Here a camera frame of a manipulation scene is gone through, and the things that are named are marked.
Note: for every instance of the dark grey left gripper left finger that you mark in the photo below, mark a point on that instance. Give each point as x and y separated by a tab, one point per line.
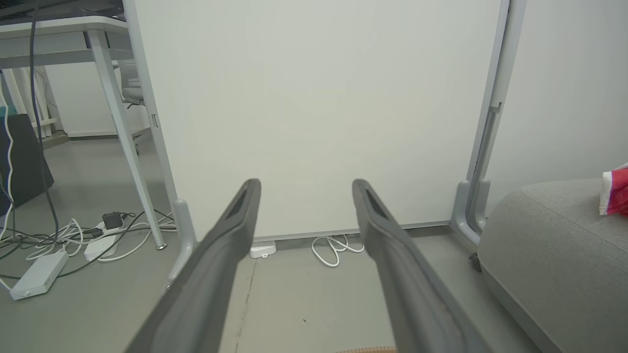
196	294

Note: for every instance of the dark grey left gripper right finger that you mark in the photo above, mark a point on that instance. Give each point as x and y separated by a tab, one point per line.
417	304

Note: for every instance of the red printed sweatshirt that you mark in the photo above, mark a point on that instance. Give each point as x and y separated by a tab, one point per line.
619	193

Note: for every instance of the small white plastic box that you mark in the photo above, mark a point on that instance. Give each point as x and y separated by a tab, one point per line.
263	251

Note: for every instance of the short white power strip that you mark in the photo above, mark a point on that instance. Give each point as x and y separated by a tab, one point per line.
100	245

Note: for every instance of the black power adapter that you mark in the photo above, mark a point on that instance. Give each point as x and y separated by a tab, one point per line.
113	220

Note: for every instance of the grey fabric sofa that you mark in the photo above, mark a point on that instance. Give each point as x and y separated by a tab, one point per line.
554	255

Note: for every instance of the white adapter box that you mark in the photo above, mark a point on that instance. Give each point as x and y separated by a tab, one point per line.
39	275

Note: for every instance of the grey office chair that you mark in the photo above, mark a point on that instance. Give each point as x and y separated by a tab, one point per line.
131	93

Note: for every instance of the dark grey flat panel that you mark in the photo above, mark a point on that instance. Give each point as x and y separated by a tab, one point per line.
24	162

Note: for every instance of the wide white partition panel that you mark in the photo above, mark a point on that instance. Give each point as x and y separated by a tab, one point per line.
319	98

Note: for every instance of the white desk with slanted legs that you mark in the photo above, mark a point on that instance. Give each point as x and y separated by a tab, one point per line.
49	29

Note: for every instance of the white rack frame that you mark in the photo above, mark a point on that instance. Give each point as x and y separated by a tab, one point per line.
37	98

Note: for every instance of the white partition panel grey frame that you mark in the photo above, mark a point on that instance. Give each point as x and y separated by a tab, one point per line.
564	73

